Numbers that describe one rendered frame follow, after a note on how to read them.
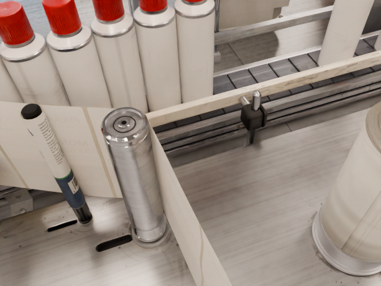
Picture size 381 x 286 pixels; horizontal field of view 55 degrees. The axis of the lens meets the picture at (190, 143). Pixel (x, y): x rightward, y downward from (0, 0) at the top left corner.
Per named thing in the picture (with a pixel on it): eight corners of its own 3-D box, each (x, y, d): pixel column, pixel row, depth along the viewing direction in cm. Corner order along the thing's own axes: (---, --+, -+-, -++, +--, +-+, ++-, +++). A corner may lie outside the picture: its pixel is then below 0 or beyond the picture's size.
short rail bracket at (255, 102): (244, 159, 56) (252, 102, 47) (236, 145, 58) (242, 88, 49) (263, 153, 57) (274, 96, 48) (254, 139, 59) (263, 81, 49)
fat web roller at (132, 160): (136, 254, 42) (101, 151, 27) (127, 220, 44) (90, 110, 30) (174, 241, 43) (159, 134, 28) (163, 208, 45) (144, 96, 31)
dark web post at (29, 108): (79, 226, 44) (19, 118, 30) (77, 214, 45) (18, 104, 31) (93, 222, 44) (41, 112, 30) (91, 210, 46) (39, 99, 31)
